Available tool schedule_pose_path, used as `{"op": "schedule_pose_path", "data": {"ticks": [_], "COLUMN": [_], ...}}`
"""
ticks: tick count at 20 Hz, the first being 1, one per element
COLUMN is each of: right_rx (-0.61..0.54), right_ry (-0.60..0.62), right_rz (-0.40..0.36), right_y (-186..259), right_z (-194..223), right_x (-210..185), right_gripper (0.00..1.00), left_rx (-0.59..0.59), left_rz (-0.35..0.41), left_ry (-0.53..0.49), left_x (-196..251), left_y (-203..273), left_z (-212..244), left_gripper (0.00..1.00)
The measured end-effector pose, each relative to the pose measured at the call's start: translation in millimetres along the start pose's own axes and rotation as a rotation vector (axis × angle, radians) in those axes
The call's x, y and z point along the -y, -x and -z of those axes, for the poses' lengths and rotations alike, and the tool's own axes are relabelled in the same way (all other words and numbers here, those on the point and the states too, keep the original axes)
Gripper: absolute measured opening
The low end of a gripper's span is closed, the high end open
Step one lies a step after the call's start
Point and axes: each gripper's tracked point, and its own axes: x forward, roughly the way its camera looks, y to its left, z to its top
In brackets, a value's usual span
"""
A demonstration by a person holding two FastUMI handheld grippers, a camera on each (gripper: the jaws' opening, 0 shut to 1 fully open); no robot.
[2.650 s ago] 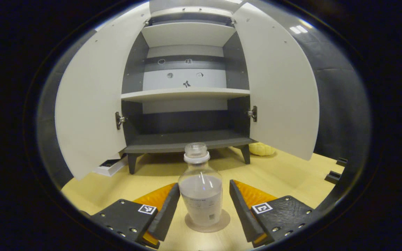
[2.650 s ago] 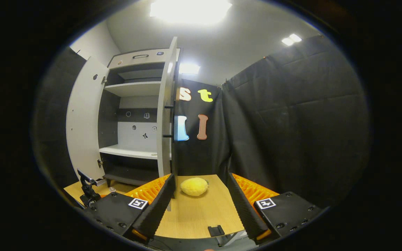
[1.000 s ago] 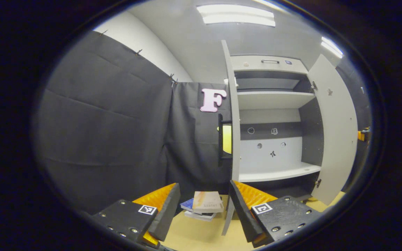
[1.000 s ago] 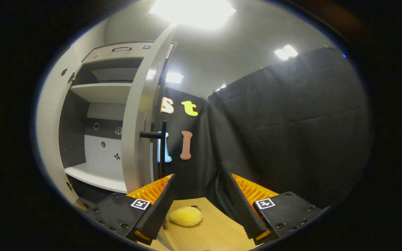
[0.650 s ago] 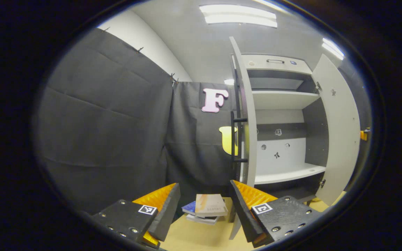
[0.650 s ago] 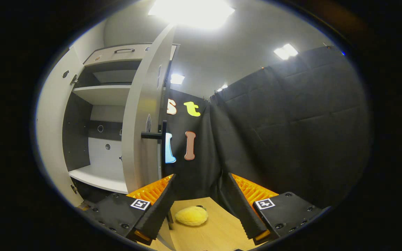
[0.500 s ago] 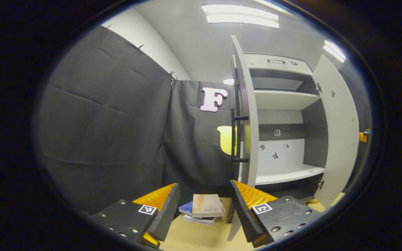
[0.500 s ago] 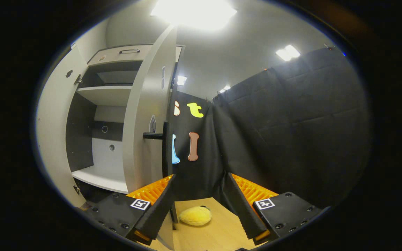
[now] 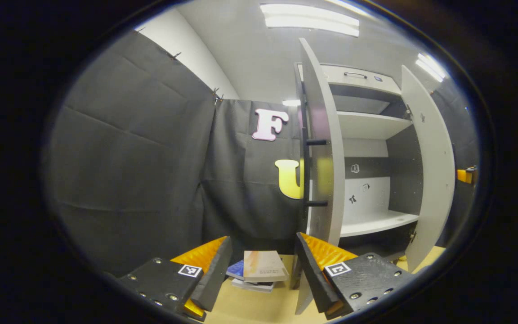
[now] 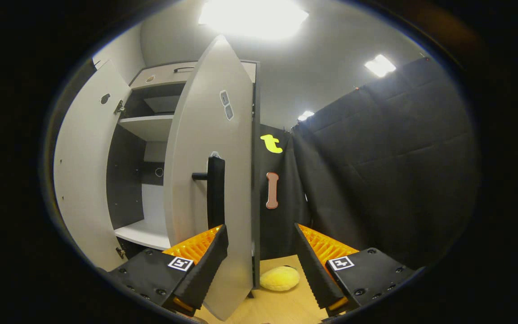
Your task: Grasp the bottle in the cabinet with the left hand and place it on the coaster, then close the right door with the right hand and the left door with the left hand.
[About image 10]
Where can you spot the black backdrop cloth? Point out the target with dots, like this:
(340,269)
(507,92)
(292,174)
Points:
(398,171)

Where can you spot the grey cabinet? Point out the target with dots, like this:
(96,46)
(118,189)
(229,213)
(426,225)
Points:
(146,128)

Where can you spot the large ceiling light panel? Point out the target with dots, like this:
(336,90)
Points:
(252,18)

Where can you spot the yellow plush toy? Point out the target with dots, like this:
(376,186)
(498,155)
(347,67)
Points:
(279,279)

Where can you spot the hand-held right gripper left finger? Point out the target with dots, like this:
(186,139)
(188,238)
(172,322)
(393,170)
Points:
(209,265)

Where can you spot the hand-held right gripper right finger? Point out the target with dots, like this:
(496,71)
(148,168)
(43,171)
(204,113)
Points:
(313,270)

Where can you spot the grey cabinet door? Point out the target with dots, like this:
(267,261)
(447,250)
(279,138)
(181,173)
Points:
(196,135)

